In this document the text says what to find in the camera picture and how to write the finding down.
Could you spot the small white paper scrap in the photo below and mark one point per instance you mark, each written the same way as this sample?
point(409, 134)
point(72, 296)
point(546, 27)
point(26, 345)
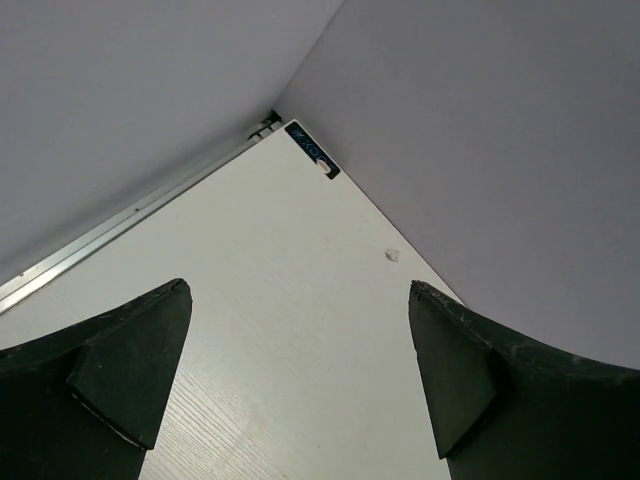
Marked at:
point(392, 255)

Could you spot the blue left corner sticker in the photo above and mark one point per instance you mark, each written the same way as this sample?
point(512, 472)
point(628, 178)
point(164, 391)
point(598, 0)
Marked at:
point(313, 150)

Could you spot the aluminium table frame rail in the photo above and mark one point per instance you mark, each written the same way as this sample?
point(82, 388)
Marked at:
point(53, 266)

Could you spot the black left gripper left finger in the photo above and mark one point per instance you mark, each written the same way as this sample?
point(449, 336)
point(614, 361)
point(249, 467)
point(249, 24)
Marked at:
point(87, 401)

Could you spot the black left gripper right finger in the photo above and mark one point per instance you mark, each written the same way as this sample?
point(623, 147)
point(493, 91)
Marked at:
point(503, 405)

